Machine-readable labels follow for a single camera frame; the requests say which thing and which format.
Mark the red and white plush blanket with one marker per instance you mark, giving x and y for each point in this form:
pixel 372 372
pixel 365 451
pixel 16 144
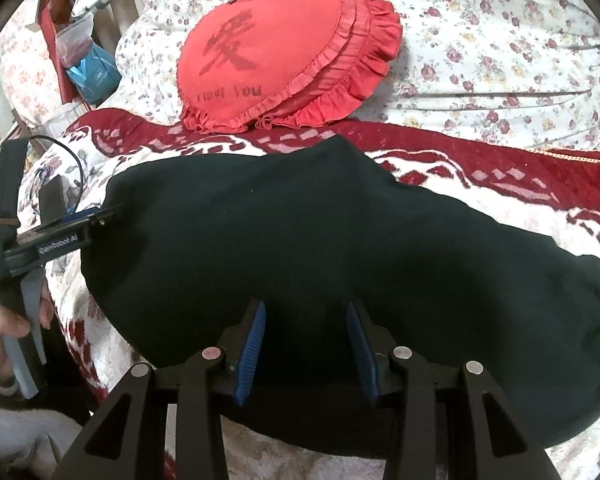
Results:
pixel 455 152

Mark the red heart-shaped ruffled pillow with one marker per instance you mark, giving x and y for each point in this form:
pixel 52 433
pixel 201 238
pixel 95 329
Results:
pixel 270 50

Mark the person's left hand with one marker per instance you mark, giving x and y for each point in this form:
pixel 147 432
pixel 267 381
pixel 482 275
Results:
pixel 0 330

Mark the pink floral cloth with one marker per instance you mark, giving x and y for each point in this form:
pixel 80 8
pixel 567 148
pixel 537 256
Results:
pixel 25 75

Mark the blue plastic bag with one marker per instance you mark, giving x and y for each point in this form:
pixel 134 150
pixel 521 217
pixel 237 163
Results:
pixel 97 75

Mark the black pants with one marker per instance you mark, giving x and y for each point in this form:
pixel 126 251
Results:
pixel 305 235

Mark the white floral quilt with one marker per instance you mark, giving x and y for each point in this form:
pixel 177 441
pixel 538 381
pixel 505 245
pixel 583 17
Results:
pixel 480 35

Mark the clear plastic bag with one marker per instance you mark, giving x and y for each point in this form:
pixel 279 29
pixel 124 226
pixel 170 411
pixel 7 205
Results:
pixel 75 40

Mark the red rack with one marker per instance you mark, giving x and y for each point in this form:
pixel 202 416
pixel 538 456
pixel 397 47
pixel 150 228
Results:
pixel 50 10

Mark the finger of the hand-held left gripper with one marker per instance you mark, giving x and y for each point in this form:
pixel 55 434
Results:
pixel 105 215
pixel 80 215

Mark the person's left forearm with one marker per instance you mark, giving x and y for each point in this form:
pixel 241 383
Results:
pixel 0 385

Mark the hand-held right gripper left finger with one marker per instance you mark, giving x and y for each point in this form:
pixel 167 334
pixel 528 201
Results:
pixel 250 355

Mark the white plush cloth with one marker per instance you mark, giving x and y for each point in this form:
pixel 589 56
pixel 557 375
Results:
pixel 15 440

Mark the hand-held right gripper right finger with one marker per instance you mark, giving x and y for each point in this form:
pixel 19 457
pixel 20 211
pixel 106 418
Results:
pixel 360 355

